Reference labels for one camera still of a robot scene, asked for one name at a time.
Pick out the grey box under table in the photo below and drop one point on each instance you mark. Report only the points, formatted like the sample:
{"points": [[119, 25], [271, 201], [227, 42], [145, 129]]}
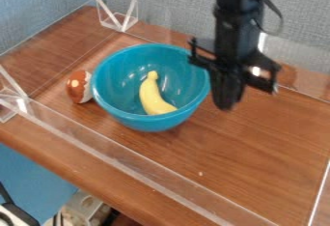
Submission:
{"points": [[84, 210]]}

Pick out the black chair edge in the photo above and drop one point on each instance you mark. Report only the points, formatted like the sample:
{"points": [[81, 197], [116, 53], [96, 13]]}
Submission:
{"points": [[12, 215]]}

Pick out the clear acrylic front barrier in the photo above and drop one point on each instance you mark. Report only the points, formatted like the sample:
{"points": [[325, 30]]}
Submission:
{"points": [[141, 188]]}

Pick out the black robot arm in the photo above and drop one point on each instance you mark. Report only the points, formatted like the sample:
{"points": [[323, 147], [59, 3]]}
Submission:
{"points": [[243, 6]]}

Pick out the clear acrylic back barrier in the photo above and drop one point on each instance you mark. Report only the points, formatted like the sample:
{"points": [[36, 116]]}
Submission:
{"points": [[214, 67]]}

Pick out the yellow toy banana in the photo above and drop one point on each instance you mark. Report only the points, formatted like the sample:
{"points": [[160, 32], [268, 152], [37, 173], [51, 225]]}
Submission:
{"points": [[151, 99]]}

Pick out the clear acrylic barrier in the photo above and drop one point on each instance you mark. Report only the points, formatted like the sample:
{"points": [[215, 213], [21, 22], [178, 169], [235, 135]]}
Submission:
{"points": [[214, 67], [141, 188]]}

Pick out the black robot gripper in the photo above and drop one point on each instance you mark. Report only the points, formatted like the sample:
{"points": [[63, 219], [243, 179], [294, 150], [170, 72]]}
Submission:
{"points": [[231, 57]]}

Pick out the blue plastic bowl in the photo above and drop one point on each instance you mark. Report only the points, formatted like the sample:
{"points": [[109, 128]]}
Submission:
{"points": [[119, 74]]}

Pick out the brown white toy mushroom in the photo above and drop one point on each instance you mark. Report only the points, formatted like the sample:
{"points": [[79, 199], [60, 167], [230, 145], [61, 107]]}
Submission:
{"points": [[77, 86]]}

